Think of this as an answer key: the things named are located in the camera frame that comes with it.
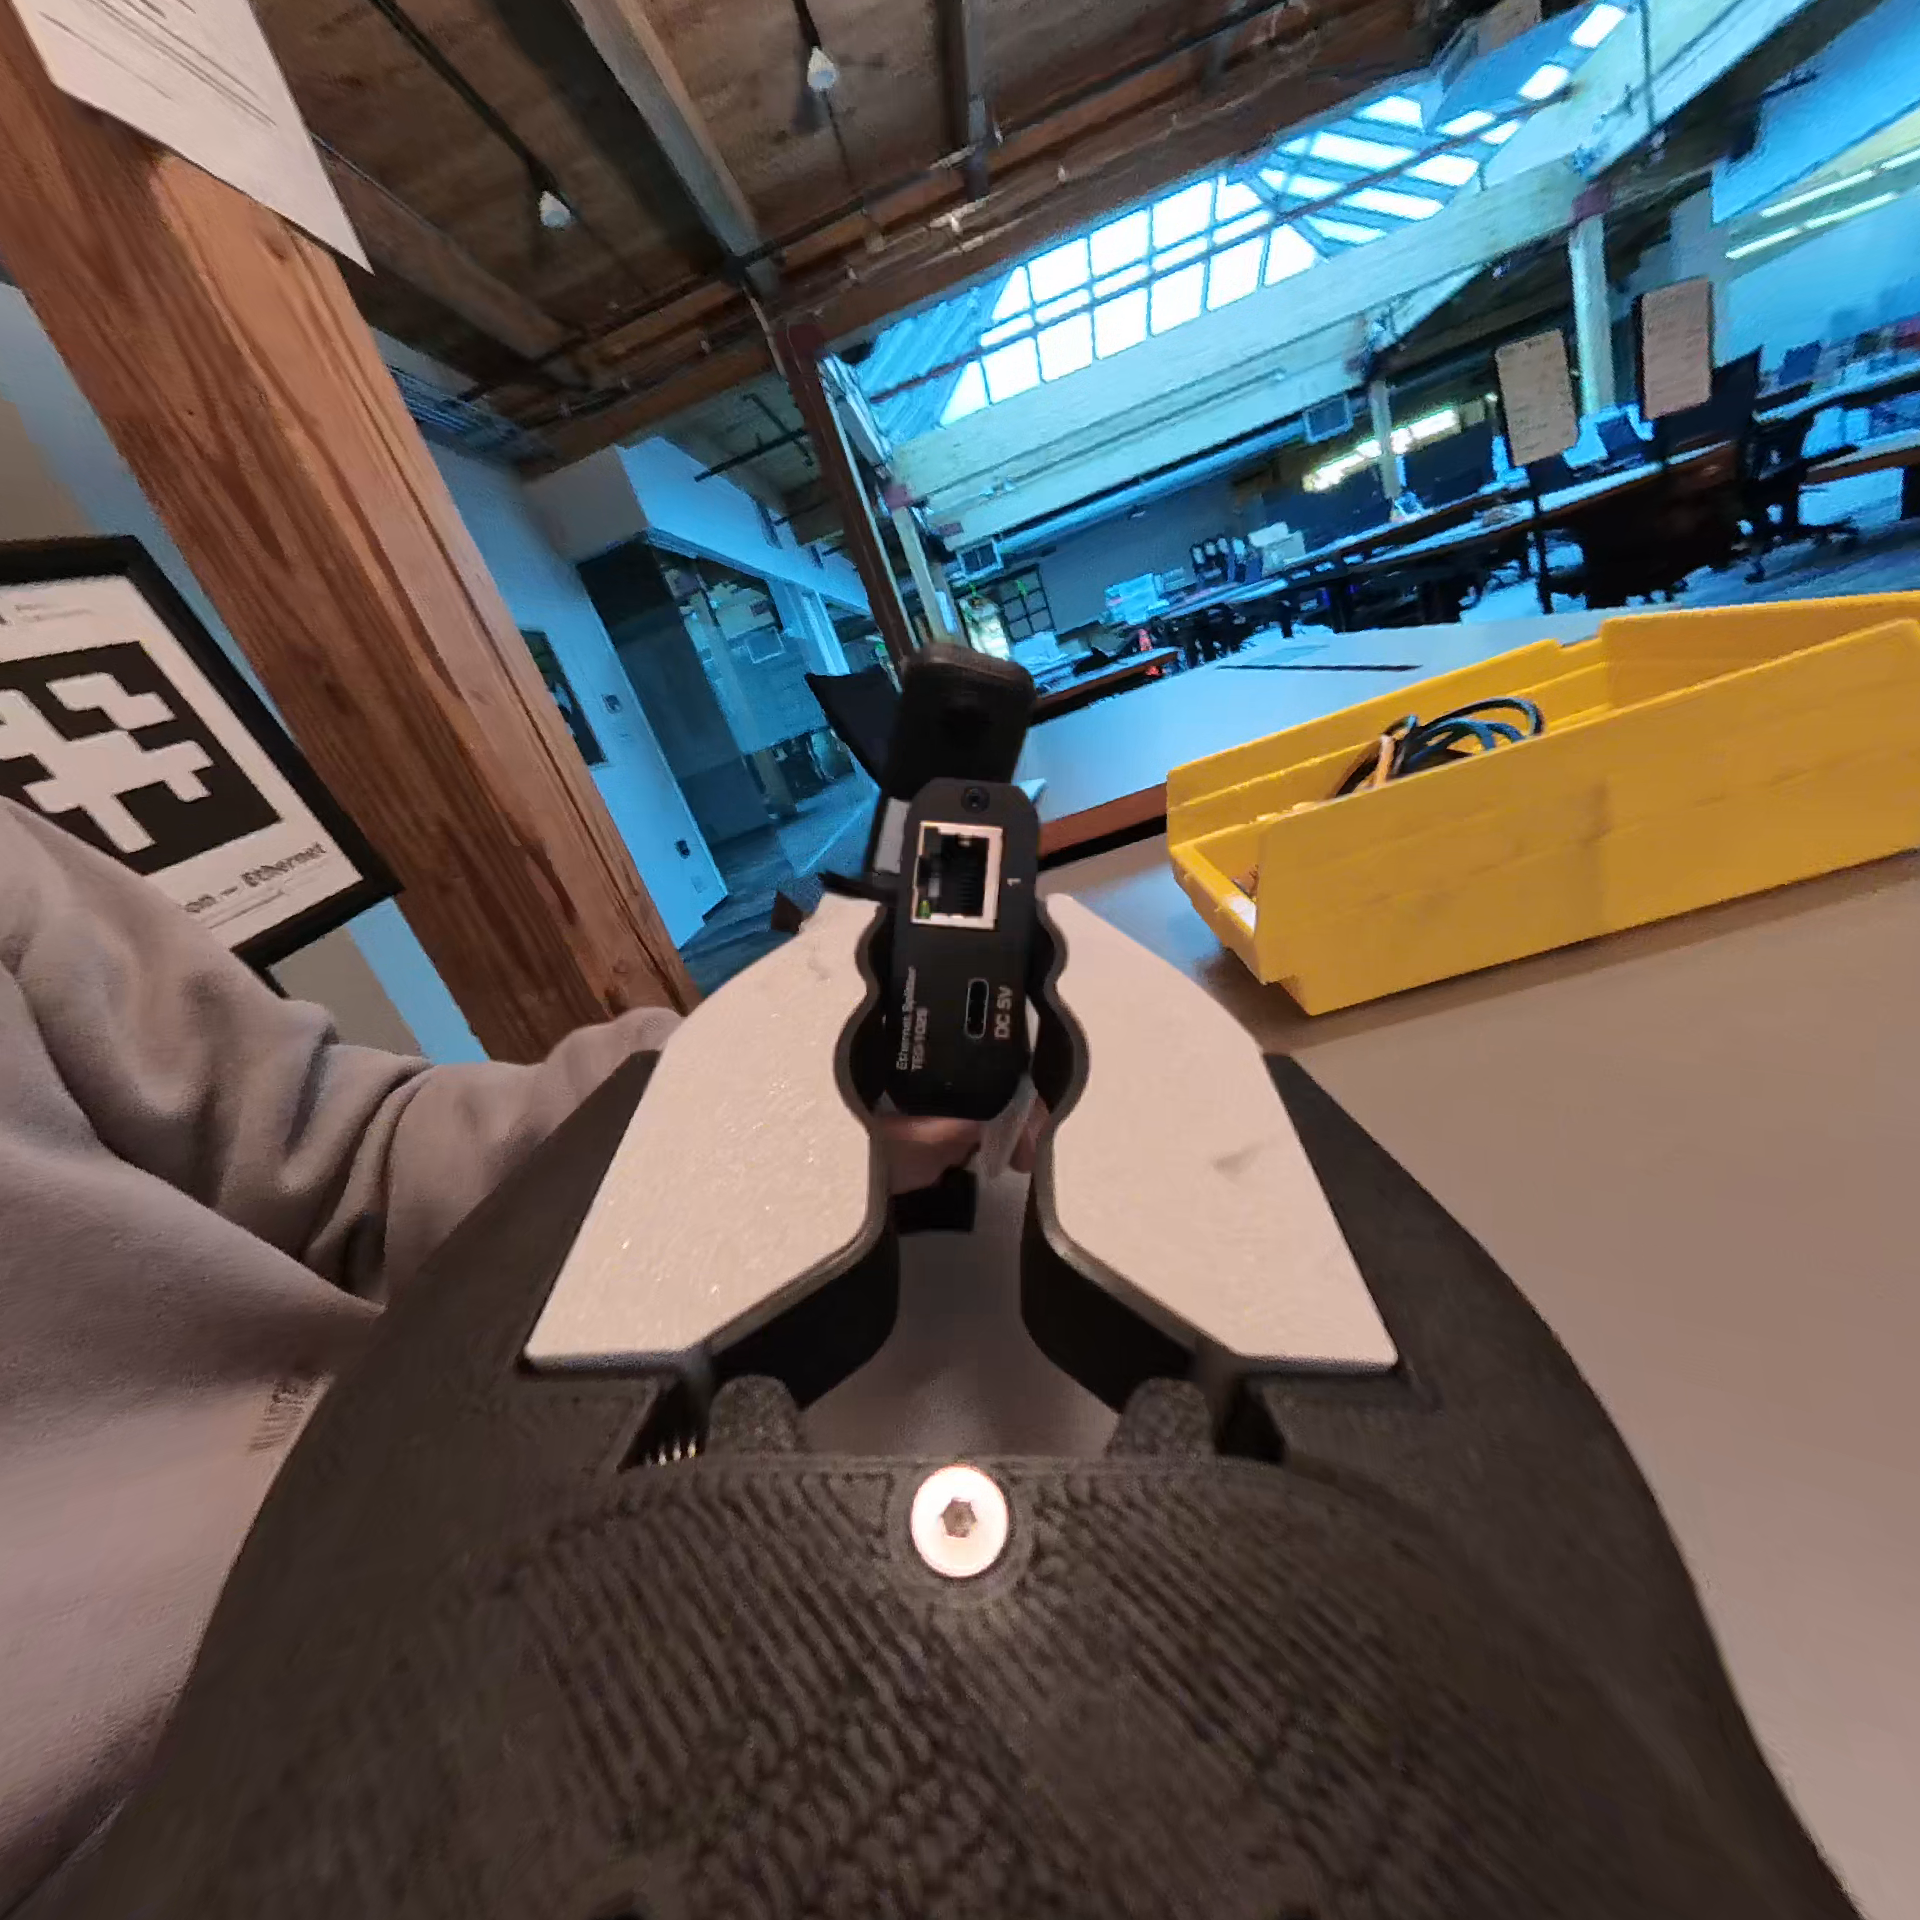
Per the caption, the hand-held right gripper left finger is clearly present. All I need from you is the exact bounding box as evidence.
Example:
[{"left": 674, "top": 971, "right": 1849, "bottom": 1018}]
[{"left": 522, "top": 896, "right": 902, "bottom": 1409}]

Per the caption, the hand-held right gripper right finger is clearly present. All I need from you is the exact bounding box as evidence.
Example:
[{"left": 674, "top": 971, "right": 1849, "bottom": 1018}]
[{"left": 1024, "top": 892, "right": 1402, "bottom": 1409}]

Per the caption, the black ethernet splitter box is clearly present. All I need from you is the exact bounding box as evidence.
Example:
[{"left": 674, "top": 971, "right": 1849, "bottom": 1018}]
[{"left": 861, "top": 777, "right": 1048, "bottom": 1120}]

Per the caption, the yellow plastic bin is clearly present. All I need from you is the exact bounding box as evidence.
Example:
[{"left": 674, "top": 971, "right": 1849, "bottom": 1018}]
[{"left": 1169, "top": 592, "right": 1920, "bottom": 1020}]

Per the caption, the black ethernet cable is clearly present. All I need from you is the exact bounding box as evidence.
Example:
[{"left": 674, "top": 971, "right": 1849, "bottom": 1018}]
[{"left": 1350, "top": 697, "right": 1547, "bottom": 797}]

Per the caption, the person's left forearm grey sleeve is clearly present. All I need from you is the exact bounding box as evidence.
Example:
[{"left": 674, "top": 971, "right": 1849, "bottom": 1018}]
[{"left": 0, "top": 795, "right": 684, "bottom": 1920}]

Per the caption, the person's left hand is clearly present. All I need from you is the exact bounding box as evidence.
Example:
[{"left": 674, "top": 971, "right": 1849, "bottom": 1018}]
[{"left": 886, "top": 1112, "right": 1040, "bottom": 1203}]

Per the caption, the skylight window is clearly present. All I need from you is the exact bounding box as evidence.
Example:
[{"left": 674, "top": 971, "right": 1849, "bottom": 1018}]
[{"left": 938, "top": 0, "right": 1637, "bottom": 429}]

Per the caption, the white flip chart board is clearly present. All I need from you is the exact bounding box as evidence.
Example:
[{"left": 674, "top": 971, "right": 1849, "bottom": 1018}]
[
  {"left": 1496, "top": 328, "right": 1579, "bottom": 469},
  {"left": 1633, "top": 277, "right": 1720, "bottom": 422}
]

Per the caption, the black framed tag sign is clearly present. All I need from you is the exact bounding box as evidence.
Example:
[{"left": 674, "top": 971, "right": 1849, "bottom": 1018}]
[{"left": 0, "top": 537, "right": 403, "bottom": 970}]

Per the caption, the black office chair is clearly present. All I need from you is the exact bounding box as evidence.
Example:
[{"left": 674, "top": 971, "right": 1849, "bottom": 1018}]
[{"left": 1651, "top": 348, "right": 1820, "bottom": 587}]

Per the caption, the white paper sheet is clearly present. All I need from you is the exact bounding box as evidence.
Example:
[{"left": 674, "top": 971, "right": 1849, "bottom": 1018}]
[{"left": 0, "top": 0, "right": 374, "bottom": 274}]

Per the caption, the wooden post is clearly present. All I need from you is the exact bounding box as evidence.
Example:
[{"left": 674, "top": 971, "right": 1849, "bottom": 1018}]
[{"left": 0, "top": 0, "right": 699, "bottom": 1068}]

